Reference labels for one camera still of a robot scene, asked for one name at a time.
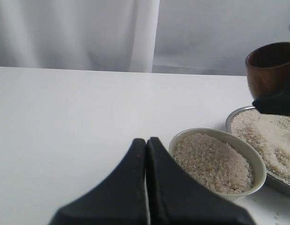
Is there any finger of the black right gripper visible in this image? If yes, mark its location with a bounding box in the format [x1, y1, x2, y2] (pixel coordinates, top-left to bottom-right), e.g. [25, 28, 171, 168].
[252, 81, 290, 117]

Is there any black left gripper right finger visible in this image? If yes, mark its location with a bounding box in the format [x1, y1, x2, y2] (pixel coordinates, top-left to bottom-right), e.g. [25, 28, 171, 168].
[146, 137, 255, 225]

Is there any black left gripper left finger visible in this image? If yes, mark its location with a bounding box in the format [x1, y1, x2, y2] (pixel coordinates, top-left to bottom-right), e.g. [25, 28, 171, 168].
[50, 138, 147, 225]

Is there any brown wooden cup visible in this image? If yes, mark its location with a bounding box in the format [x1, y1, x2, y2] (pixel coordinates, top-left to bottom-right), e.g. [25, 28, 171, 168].
[245, 42, 290, 99]

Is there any rice in steel tray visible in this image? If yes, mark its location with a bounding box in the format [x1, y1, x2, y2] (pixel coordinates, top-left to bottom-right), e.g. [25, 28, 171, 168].
[230, 109, 290, 185]

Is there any rice in white bowl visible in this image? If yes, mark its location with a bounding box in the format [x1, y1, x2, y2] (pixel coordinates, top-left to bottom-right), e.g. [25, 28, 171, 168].
[173, 133, 254, 194]

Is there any white ceramic bowl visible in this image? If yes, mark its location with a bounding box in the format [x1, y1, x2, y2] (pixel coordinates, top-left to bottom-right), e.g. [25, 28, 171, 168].
[168, 128, 267, 202]

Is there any round steel tray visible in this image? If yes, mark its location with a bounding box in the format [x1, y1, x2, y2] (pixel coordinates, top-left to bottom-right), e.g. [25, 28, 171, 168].
[225, 106, 290, 197]

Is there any white backdrop curtain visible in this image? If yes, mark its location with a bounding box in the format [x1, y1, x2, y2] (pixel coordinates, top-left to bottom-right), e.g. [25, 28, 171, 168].
[0, 0, 290, 75]

